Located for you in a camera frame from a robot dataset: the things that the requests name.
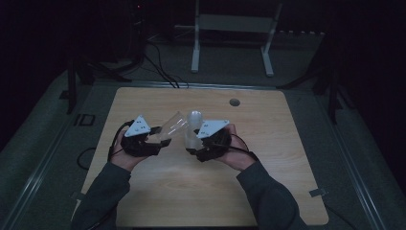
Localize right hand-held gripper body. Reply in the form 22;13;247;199
194;119;235;163

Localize clear plastic cup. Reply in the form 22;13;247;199
156;110;190;143

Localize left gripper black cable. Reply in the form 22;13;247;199
106;120;136;163

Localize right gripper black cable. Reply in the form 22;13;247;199
207;133;260;163

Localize black floor cables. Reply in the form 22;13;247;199
143;41;190;89

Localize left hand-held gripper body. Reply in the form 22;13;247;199
120;114;163;158

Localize black cable loop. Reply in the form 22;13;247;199
76;147;98;172

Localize white metal stand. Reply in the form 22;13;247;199
191;0;283;78

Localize dark equipment with red light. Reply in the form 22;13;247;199
126;0;148;63

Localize thin black floor cable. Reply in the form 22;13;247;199
324;204;355;230

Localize person's left hand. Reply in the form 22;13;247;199
109;128;149;173

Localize person's right hand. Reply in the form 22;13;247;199
215;124;257;173

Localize black metal stand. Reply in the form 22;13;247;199
65;57;132;115
277;63;346;126

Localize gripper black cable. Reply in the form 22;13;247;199
207;133;260;163
106;120;136;163

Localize white plastic cup stack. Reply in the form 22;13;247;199
184;109;205;151

